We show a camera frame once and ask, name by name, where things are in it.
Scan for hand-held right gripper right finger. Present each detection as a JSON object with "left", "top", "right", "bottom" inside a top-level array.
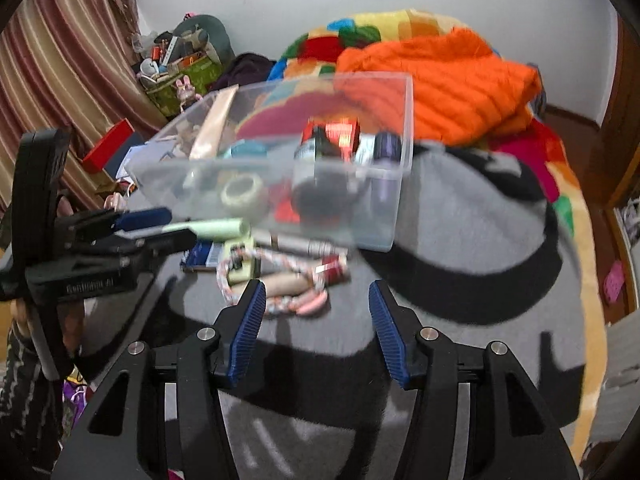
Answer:
[{"left": 368, "top": 279, "right": 582, "bottom": 480}]

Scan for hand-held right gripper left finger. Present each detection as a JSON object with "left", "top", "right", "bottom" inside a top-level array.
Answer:
[{"left": 50, "top": 279, "right": 268, "bottom": 480}]

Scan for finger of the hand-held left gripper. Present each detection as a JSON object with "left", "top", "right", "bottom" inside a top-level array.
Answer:
[
  {"left": 74, "top": 228, "right": 198, "bottom": 266},
  {"left": 64, "top": 207, "right": 174, "bottom": 235}
]

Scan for pink white braided rope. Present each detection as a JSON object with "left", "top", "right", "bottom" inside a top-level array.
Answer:
[{"left": 214, "top": 242, "right": 332, "bottom": 319}]

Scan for light green tube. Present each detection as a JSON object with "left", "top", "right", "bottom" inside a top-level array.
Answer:
[{"left": 160, "top": 217, "right": 250, "bottom": 240}]

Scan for white tape roll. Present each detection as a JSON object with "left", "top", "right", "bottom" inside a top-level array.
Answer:
[{"left": 219, "top": 174, "right": 264, "bottom": 209}]

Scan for long beige carton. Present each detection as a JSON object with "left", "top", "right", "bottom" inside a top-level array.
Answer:
[{"left": 189, "top": 84, "right": 240, "bottom": 162}]

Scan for clear plastic storage box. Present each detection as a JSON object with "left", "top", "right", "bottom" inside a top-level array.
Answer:
[{"left": 123, "top": 72, "right": 414, "bottom": 253}]

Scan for purple spray bottle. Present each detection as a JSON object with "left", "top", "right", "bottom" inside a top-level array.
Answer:
[{"left": 369, "top": 132, "right": 404, "bottom": 202}]

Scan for green glass bottle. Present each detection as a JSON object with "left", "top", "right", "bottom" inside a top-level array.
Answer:
[{"left": 292, "top": 127, "right": 347, "bottom": 182}]

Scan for red gold pointed packet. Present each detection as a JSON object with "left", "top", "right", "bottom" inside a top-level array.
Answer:
[{"left": 302, "top": 117, "right": 362, "bottom": 162}]

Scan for person's left hand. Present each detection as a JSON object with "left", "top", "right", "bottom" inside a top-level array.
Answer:
[{"left": 10, "top": 197, "right": 85, "bottom": 359}]

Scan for blue flat pack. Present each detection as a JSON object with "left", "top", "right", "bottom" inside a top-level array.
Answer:
[{"left": 182, "top": 241, "right": 227, "bottom": 272}]

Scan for grey blue box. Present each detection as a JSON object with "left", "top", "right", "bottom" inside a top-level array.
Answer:
[{"left": 102, "top": 132, "right": 147, "bottom": 182}]

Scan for blue notebook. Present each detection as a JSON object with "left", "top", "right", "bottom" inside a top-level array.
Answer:
[{"left": 114, "top": 144, "right": 167, "bottom": 182}]

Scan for small yellow green box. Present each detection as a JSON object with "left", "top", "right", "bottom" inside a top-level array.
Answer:
[{"left": 222, "top": 239, "right": 261, "bottom": 282}]

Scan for red flat box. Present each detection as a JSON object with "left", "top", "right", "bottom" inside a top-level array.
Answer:
[{"left": 81, "top": 118, "right": 135, "bottom": 174}]

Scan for red thread spool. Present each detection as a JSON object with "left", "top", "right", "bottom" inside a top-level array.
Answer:
[{"left": 319, "top": 254, "right": 349, "bottom": 284}]

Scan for metallic brown tube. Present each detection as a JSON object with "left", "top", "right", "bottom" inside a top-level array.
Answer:
[{"left": 252, "top": 229, "right": 347, "bottom": 257}]

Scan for grey black patterned blanket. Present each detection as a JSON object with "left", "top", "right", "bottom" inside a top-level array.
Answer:
[{"left": 79, "top": 142, "right": 587, "bottom": 480}]

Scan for striped pink curtain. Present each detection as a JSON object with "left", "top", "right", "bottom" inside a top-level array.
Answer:
[{"left": 0, "top": 0, "right": 168, "bottom": 213}]

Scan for green storage basket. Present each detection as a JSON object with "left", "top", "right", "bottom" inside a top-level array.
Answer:
[{"left": 142, "top": 57, "right": 224, "bottom": 117}]

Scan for pink bunny toy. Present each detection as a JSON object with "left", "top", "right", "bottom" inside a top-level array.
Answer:
[{"left": 174, "top": 74, "right": 198, "bottom": 109}]

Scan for black round object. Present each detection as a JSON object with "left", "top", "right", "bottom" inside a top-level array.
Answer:
[{"left": 289, "top": 174, "right": 362, "bottom": 224}]

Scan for dark purple clothes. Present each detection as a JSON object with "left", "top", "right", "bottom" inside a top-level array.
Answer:
[{"left": 214, "top": 52, "right": 279, "bottom": 94}]

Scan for grey neck pillow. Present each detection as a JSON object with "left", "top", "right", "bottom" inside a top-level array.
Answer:
[{"left": 172, "top": 13, "right": 236, "bottom": 64}]

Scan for pink slipper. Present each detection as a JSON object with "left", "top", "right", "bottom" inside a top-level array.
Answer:
[{"left": 603, "top": 259, "right": 627, "bottom": 304}]

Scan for white slatted panel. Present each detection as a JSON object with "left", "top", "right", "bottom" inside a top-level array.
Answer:
[{"left": 584, "top": 309, "right": 640, "bottom": 457}]

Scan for orange down jacket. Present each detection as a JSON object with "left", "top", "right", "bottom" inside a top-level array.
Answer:
[{"left": 335, "top": 27, "right": 543, "bottom": 149}]

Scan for wooden wardrobe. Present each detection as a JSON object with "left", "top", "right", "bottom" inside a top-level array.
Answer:
[{"left": 581, "top": 9, "right": 640, "bottom": 322}]

